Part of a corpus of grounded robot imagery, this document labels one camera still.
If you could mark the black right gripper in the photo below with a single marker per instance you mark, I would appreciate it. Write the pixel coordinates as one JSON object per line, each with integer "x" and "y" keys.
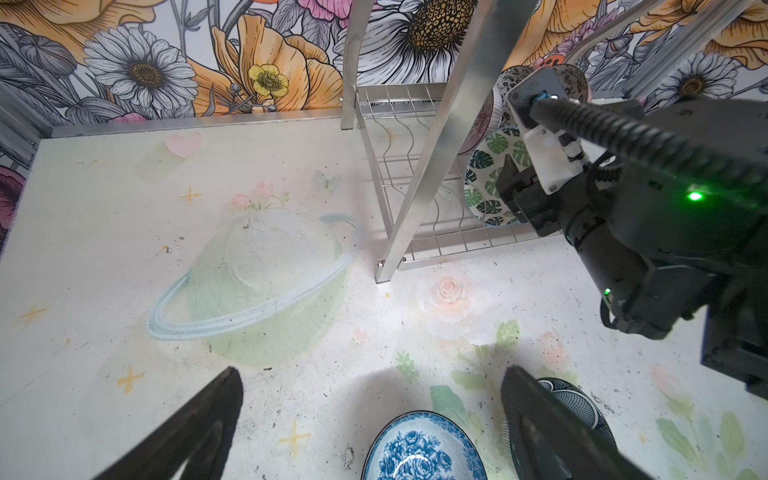
{"x": 669, "y": 220}

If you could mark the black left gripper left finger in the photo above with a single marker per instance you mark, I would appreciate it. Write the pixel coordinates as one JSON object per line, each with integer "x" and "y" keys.
{"x": 193, "y": 443}

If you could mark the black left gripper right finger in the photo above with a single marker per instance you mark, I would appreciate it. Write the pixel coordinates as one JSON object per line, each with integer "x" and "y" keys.
{"x": 544, "y": 440}

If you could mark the black white floral bowl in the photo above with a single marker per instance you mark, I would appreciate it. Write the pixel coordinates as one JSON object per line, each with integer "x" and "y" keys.
{"x": 573, "y": 81}

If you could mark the green leaf print bowl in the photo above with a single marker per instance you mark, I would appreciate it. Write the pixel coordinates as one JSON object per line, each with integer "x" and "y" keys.
{"x": 499, "y": 148}

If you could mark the purple striped bowl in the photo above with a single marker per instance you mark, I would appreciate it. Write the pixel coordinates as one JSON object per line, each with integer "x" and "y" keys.
{"x": 488, "y": 119}

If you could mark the stainless steel dish rack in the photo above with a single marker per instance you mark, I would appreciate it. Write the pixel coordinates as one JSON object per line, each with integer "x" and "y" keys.
{"x": 416, "y": 74}

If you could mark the dark navy wave bowl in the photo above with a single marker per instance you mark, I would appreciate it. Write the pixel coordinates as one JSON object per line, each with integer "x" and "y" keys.
{"x": 580, "y": 404}

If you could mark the blue floral bowl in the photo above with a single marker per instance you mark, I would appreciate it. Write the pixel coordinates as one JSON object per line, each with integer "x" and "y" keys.
{"x": 423, "y": 445}

